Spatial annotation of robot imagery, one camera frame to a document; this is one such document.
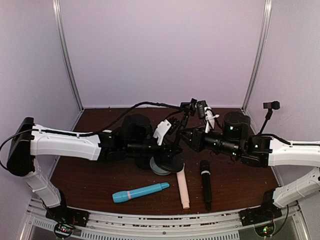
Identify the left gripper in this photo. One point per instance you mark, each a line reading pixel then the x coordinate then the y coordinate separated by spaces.
pixel 170 149

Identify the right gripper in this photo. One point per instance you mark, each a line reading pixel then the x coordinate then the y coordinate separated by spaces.
pixel 197 138

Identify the black microphone stand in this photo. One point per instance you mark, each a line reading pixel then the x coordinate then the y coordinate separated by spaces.
pixel 143 162
pixel 185 111
pixel 269 106

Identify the blue toy microphone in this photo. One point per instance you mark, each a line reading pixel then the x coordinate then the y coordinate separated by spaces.
pixel 127 195

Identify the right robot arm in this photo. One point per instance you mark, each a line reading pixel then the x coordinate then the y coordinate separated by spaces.
pixel 260 151

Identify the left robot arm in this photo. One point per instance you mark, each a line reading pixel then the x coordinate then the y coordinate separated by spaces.
pixel 135 138

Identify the pink toy microphone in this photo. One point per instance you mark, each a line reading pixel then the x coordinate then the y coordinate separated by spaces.
pixel 183 189

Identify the green ceramic bowl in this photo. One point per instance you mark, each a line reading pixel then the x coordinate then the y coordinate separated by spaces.
pixel 157 170

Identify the black microphone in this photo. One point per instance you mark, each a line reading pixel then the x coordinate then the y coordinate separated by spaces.
pixel 205 173

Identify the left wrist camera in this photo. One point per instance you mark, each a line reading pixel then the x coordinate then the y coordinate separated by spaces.
pixel 167 126

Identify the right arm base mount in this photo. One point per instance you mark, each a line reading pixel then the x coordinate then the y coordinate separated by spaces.
pixel 261 219

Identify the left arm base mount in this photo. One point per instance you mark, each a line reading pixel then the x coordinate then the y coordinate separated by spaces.
pixel 67 220

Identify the right aluminium frame post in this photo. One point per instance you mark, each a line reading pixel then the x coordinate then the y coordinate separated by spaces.
pixel 263 35

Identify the aluminium frame post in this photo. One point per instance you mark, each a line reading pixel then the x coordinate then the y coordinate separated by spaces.
pixel 263 35
pixel 65 53

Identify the left aluminium frame post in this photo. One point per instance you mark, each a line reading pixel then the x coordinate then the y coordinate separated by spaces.
pixel 65 53

